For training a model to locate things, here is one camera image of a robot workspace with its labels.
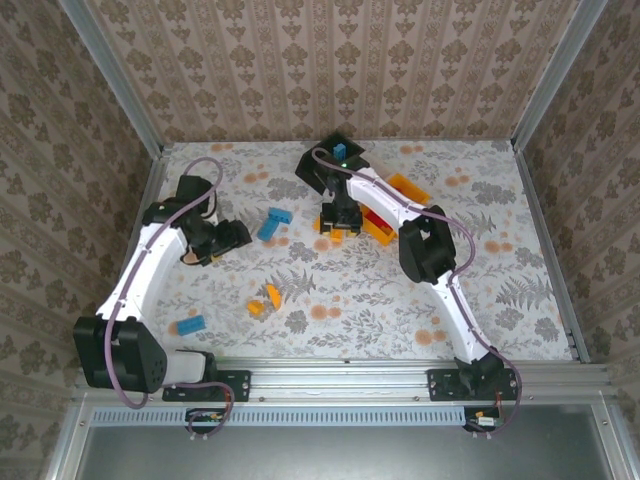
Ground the white slotted cable duct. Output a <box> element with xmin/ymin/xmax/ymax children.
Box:
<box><xmin>92</xmin><ymin>405</ymin><xmax>469</xmax><ymax>427</ymax></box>

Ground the black plastic bin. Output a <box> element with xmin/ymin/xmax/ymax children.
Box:
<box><xmin>293</xmin><ymin>132</ymin><xmax>366</xmax><ymax>196</ymax></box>

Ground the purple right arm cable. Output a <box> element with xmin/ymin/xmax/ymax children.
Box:
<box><xmin>310</xmin><ymin>148</ymin><xmax>524</xmax><ymax>441</ymax></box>

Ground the small connector board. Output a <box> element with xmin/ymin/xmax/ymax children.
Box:
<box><xmin>463</xmin><ymin>405</ymin><xmax>506</xmax><ymax>434</ymax></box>
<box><xmin>187</xmin><ymin>407</ymin><xmax>226</xmax><ymax>434</ymax></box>

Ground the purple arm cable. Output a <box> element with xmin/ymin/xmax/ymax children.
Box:
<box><xmin>102</xmin><ymin>157</ymin><xmax>235</xmax><ymax>441</ymax></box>
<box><xmin>310</xmin><ymin>148</ymin><xmax>524</xmax><ymax>441</ymax></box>

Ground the aluminium cross rail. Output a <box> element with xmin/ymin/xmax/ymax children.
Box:
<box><xmin>74</xmin><ymin>357</ymin><xmax>612</xmax><ymax>401</ymax></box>

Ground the orange plastic bin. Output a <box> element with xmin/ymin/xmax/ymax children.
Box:
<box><xmin>360</xmin><ymin>172</ymin><xmax>432</xmax><ymax>247</ymax></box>

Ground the floral patterned table sheet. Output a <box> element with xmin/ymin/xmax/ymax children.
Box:
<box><xmin>112</xmin><ymin>140</ymin><xmax>576</xmax><ymax>361</ymax></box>

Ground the red lego brick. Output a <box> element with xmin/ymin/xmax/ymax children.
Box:
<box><xmin>363</xmin><ymin>208</ymin><xmax>390</xmax><ymax>232</ymax></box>

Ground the aluminium frame post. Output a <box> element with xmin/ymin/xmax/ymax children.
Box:
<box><xmin>57</xmin><ymin>0</ymin><xmax>165</xmax><ymax>157</ymax></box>
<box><xmin>512</xmin><ymin>0</ymin><xmax>609</xmax><ymax>149</ymax></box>

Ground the grey metal panel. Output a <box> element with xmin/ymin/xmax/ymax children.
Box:
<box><xmin>74</xmin><ymin>424</ymin><xmax>619</xmax><ymax>480</ymax></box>

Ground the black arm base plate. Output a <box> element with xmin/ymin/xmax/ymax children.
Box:
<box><xmin>427</xmin><ymin>368</ymin><xmax>520</xmax><ymax>401</ymax></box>
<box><xmin>162</xmin><ymin>369</ymin><xmax>252</xmax><ymax>403</ymax></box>

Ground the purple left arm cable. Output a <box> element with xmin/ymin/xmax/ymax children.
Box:
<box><xmin>102</xmin><ymin>157</ymin><xmax>235</xmax><ymax>441</ymax></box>

